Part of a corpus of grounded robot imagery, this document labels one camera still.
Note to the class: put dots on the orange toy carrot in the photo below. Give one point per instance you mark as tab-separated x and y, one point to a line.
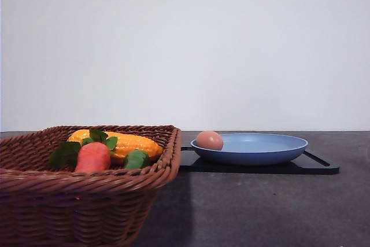
90	156

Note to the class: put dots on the green toy cucumber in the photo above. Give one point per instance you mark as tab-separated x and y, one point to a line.
136	159

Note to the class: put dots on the brown egg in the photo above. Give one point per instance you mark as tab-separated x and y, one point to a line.
209	140

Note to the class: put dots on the yellow toy corn cob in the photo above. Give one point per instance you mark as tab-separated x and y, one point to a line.
125	143

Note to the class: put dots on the blue plate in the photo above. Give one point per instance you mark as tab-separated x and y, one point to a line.
251	148

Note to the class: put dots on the black serving tray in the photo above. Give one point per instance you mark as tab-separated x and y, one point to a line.
308	163

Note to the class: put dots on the brown wicker basket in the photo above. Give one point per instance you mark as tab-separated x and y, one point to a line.
43	206

